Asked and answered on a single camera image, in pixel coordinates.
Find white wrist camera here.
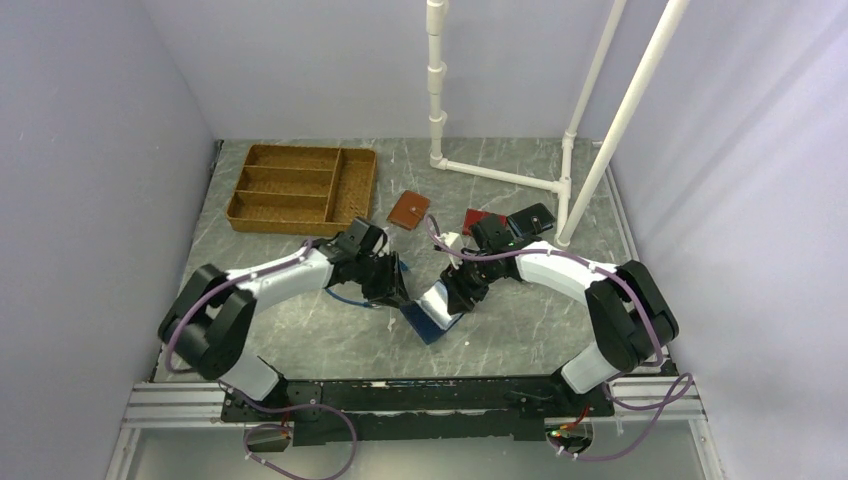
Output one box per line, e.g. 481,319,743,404
371,230,390,256
434,232,464,270

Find red leather card holder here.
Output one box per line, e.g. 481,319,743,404
461,208,491,236

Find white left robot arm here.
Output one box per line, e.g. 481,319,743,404
158,217,411,420

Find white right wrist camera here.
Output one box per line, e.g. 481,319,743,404
434,232,464,270

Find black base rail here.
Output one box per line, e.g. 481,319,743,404
221,374,615,446

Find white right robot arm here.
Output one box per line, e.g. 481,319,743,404
427,213,679,415

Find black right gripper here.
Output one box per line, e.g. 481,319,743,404
441,252,500,315

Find blue ethernet cable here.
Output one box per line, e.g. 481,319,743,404
323,261,412,309

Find brown leather card holder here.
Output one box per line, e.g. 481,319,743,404
387,190,430,231

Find blue leather card holder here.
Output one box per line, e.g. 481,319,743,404
399,280,464,345

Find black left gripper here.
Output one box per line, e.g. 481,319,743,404
352,250,411,308

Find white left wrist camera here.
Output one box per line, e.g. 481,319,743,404
371,230,390,256

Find wicker cutlery tray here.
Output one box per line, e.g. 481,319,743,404
226,144,377,237

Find black leather card holder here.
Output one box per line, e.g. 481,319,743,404
506,203,556,238

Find white pvc pipe frame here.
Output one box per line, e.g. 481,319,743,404
424,0,692,250

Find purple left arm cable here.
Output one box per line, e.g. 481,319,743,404
164,239,359,480

